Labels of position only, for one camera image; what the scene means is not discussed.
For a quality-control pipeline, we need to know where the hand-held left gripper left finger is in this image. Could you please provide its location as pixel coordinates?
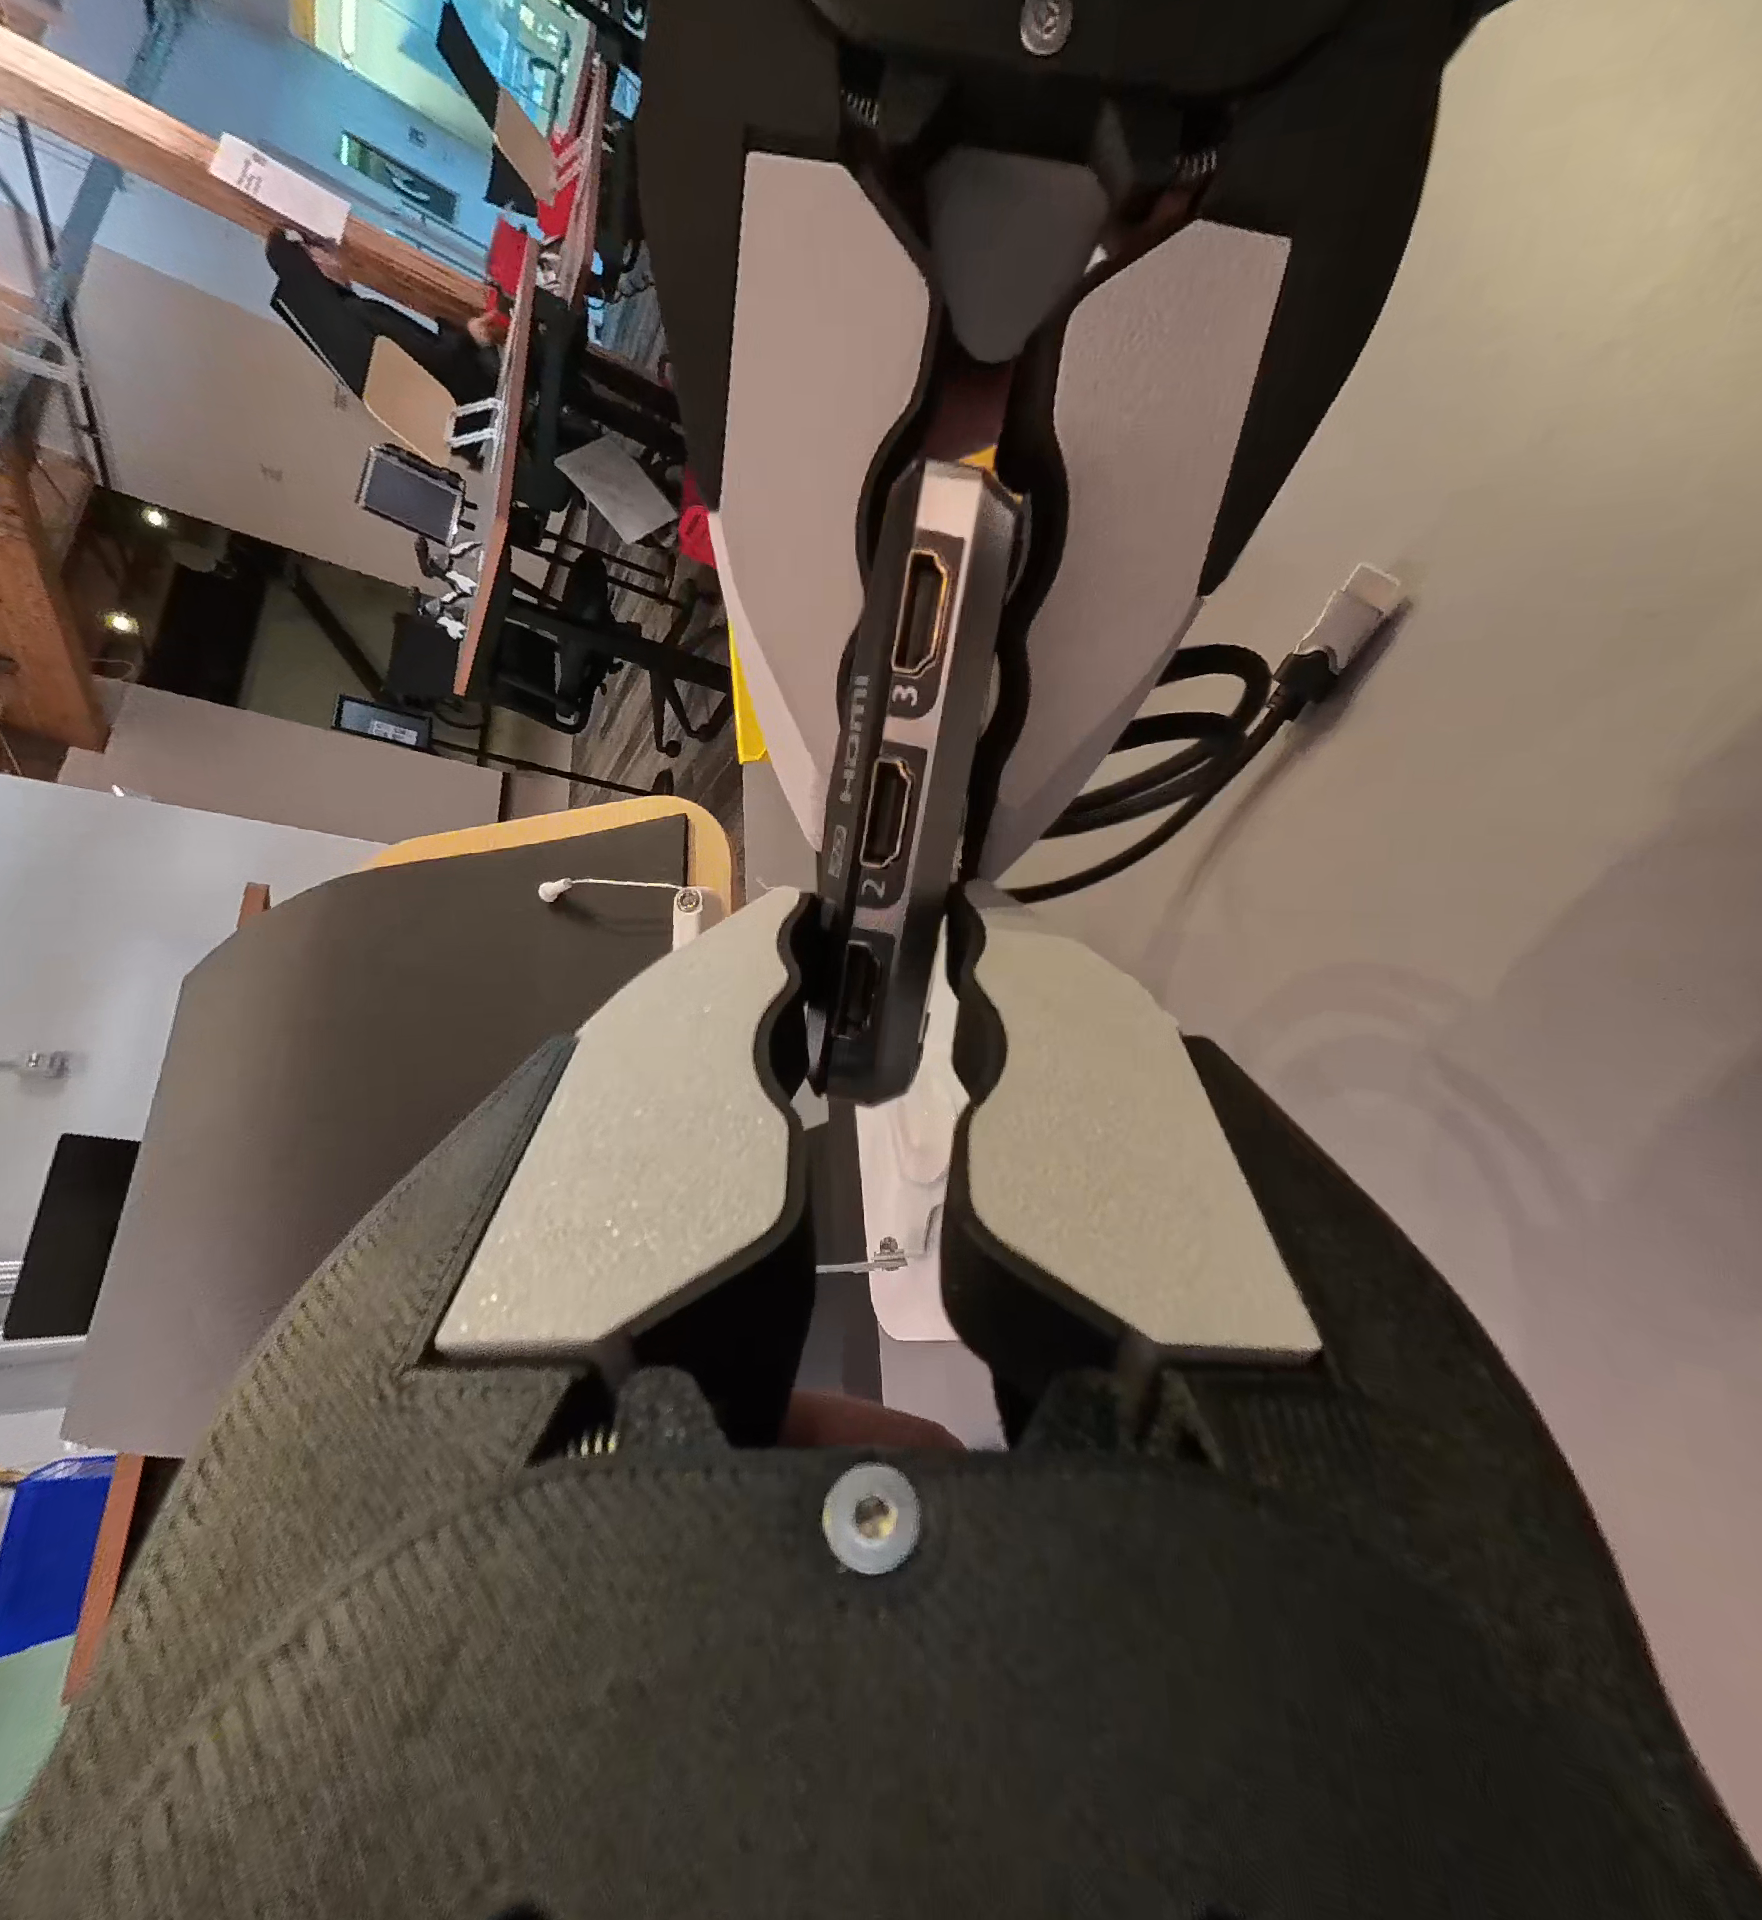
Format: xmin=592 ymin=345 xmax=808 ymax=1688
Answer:
xmin=430 ymin=884 xmax=819 ymax=1448

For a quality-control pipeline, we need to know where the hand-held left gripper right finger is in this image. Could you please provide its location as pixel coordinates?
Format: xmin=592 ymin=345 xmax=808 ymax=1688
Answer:
xmin=942 ymin=881 xmax=1330 ymax=1452

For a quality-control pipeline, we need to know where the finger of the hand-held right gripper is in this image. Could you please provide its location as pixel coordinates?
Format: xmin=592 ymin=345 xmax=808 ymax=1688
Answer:
xmin=987 ymin=222 xmax=1294 ymax=892
xmin=713 ymin=148 xmax=947 ymax=892

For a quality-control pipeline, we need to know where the black cable with silver plug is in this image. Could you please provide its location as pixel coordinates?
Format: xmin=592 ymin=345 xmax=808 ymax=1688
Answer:
xmin=1039 ymin=557 xmax=1410 ymax=889

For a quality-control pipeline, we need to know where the grey multiport hub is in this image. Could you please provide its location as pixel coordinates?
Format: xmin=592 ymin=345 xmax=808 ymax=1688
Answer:
xmin=805 ymin=454 xmax=1036 ymax=1108

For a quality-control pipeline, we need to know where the white metal stand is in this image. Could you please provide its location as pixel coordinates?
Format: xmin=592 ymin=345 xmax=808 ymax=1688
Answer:
xmin=540 ymin=862 xmax=1005 ymax=1348

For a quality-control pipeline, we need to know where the black board with wooden rim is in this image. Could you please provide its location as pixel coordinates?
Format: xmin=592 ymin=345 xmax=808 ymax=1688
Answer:
xmin=59 ymin=796 xmax=744 ymax=1460

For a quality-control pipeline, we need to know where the wooden background desk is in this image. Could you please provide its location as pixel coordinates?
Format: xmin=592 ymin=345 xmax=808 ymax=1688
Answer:
xmin=452 ymin=52 xmax=618 ymax=709

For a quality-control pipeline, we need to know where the yellow plastic bin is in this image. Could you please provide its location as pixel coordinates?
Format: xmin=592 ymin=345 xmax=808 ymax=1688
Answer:
xmin=729 ymin=622 xmax=776 ymax=771

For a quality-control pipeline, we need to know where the black office chair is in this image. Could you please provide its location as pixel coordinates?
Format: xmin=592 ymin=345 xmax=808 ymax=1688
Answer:
xmin=491 ymin=539 xmax=733 ymax=758

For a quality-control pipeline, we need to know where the plywood chair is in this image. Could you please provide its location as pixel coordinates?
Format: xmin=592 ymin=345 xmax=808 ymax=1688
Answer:
xmin=361 ymin=333 xmax=476 ymax=454

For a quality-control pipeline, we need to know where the small grey monitor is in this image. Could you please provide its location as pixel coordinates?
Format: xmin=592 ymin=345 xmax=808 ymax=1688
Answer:
xmin=353 ymin=442 xmax=466 ymax=543

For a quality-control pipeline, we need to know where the black monitor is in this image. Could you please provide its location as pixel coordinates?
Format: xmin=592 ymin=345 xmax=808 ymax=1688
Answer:
xmin=3 ymin=1134 xmax=141 ymax=1343

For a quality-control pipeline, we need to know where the white paper sign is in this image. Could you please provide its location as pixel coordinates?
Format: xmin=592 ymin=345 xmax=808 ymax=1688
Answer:
xmin=209 ymin=132 xmax=353 ymax=245

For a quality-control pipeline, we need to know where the blue storage box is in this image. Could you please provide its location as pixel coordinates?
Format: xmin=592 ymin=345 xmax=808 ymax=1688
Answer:
xmin=0 ymin=1452 xmax=120 ymax=1669

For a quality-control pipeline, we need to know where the wooden ceiling beam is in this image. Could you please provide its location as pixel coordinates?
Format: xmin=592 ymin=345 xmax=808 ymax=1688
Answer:
xmin=0 ymin=0 xmax=512 ymax=324

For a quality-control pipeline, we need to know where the brown wooden frame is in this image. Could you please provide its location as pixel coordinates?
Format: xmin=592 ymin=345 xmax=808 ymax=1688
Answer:
xmin=66 ymin=1452 xmax=148 ymax=1704

